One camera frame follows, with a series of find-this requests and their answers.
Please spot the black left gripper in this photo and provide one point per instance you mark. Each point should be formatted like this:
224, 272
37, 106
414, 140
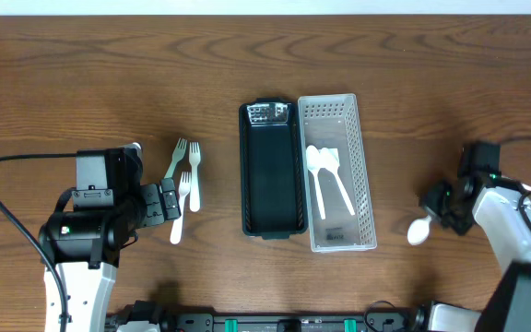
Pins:
153, 206

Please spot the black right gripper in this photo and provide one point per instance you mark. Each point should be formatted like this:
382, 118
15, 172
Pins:
443, 203

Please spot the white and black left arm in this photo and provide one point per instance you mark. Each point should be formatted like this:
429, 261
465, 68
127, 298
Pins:
84, 237

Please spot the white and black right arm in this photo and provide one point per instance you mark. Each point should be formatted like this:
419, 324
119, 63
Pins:
497, 205

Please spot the white plastic fork, lower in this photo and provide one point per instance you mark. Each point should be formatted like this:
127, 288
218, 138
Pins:
184, 189

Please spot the white plastic fork, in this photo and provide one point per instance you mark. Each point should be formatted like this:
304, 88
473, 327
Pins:
184, 189
194, 159

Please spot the mint green plastic fork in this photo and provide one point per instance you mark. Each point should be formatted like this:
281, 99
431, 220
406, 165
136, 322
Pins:
177, 156

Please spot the white plastic fork, upper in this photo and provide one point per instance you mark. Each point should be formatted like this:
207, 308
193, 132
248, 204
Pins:
194, 159

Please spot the dark green plastic basket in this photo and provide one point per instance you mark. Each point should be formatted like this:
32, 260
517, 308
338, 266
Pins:
273, 188

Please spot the clear white plastic basket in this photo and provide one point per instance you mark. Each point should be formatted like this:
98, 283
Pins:
333, 121

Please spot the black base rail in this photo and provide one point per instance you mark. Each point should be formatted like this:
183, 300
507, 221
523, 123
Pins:
149, 316

